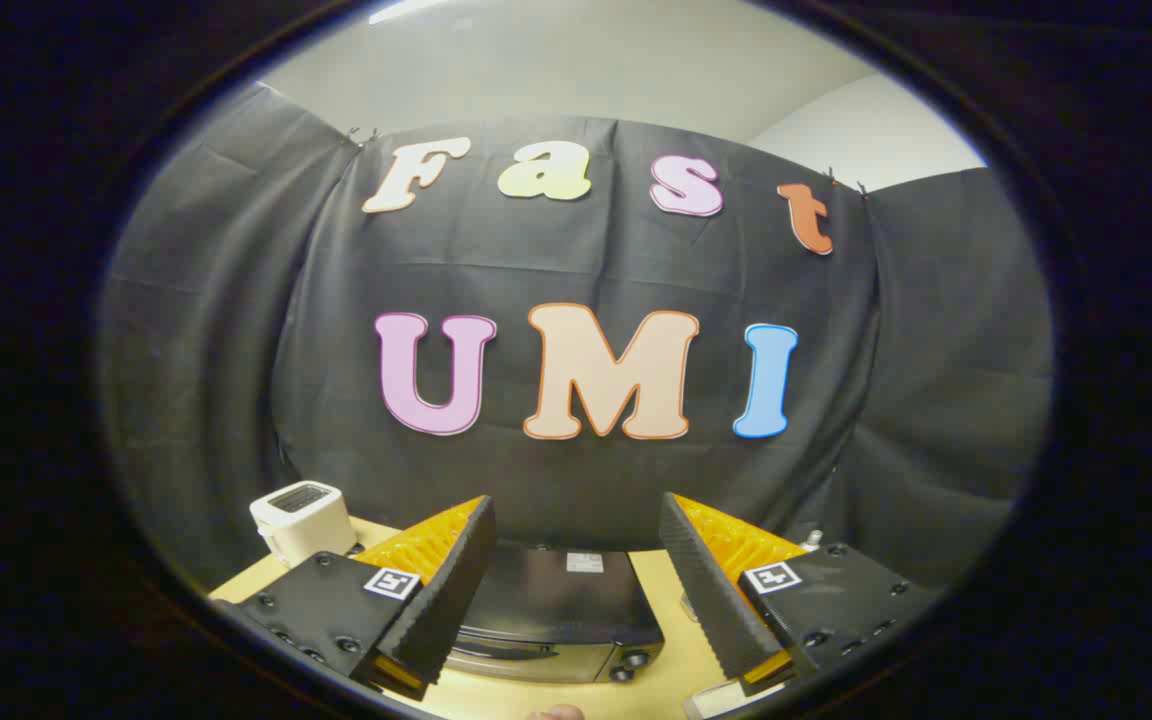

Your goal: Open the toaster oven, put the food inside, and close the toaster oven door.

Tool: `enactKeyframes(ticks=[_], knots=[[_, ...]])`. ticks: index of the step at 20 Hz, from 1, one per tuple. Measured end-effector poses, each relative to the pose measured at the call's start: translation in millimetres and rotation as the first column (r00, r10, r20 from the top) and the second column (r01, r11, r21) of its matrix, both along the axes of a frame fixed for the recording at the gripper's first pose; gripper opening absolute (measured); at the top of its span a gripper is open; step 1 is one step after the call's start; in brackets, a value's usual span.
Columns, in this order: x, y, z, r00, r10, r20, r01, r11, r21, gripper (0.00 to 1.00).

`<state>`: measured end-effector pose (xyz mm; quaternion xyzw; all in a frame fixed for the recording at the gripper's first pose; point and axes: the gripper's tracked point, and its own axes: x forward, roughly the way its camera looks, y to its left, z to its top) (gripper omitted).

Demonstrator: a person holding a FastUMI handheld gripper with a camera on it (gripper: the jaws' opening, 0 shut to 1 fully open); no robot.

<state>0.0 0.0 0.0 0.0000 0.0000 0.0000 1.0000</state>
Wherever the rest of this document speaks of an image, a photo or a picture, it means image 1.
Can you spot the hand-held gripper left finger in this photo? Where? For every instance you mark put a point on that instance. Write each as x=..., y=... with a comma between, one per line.
x=446, y=600

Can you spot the black toaster oven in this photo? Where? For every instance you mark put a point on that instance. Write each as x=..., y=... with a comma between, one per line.
x=556, y=600

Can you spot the white slot toaster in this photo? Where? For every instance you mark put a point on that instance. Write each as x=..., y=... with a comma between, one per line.
x=301, y=520

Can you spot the black backdrop cloth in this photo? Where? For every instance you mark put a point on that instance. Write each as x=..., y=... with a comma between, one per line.
x=586, y=270

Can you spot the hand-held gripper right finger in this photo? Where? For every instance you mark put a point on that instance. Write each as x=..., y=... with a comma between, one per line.
x=711, y=600

